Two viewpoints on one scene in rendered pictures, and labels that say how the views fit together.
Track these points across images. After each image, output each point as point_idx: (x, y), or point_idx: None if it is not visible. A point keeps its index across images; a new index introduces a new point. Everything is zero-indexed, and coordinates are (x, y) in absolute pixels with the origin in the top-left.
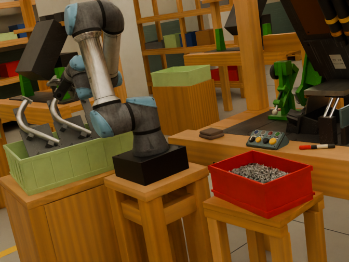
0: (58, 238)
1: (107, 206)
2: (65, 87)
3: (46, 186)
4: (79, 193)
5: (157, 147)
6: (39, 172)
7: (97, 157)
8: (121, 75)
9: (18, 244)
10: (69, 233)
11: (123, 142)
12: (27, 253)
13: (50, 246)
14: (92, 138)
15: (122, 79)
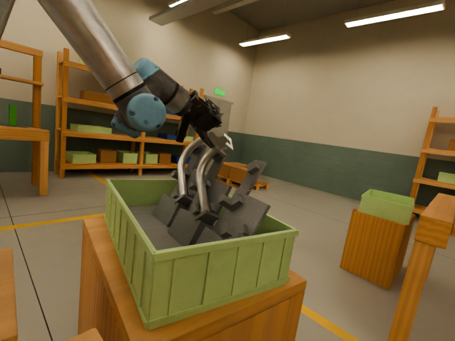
0: (84, 283)
1: (97, 311)
2: (180, 123)
3: (106, 223)
4: (93, 258)
5: None
6: (108, 203)
7: (122, 237)
8: (131, 103)
9: None
10: (86, 289)
11: (136, 248)
12: None
13: (82, 281)
14: (195, 222)
15: (135, 115)
